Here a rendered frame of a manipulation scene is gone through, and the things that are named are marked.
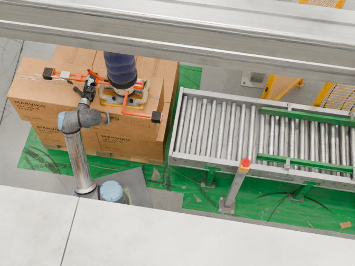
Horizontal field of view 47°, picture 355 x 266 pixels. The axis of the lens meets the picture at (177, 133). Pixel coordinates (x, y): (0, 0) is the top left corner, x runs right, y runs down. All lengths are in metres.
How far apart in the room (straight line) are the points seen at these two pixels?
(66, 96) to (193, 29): 2.71
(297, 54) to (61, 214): 0.49
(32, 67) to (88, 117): 1.14
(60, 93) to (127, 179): 0.88
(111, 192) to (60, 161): 1.42
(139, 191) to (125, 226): 2.63
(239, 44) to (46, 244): 0.47
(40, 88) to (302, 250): 3.10
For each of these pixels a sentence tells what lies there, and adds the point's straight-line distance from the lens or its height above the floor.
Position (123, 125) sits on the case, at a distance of 3.41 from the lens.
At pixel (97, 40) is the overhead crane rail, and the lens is 0.83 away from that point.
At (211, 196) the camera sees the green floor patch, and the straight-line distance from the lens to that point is 3.98.
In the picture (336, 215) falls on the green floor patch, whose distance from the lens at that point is 4.22.
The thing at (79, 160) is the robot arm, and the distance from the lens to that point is 2.77.
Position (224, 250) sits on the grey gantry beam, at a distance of 0.55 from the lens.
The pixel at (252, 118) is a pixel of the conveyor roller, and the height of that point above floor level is 0.55.
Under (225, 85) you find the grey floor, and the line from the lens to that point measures 4.56.
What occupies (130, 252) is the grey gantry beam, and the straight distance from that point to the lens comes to 0.55.
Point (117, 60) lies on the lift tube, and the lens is 2.84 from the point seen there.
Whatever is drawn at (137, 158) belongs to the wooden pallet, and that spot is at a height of 0.02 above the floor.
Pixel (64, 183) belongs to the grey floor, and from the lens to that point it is 4.11.
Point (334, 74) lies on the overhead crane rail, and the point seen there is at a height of 3.12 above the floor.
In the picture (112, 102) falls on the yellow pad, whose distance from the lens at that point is 3.29.
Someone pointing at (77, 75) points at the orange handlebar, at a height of 1.09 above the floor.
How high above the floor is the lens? 3.75
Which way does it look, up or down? 63 degrees down
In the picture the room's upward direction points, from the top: 3 degrees clockwise
